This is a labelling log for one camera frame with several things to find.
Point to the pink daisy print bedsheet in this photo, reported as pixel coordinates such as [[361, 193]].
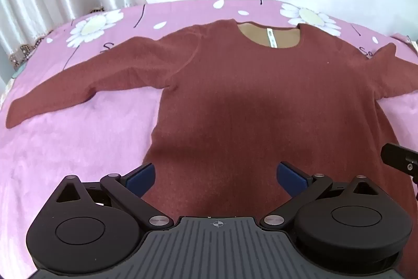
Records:
[[72, 151]]

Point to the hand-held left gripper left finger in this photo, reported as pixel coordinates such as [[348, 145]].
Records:
[[143, 179]]

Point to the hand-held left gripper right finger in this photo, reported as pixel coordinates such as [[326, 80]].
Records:
[[289, 179]]

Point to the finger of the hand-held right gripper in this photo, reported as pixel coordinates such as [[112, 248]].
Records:
[[400, 156]]

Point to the red-brown long-sleeve sweater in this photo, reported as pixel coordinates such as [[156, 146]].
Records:
[[254, 109]]

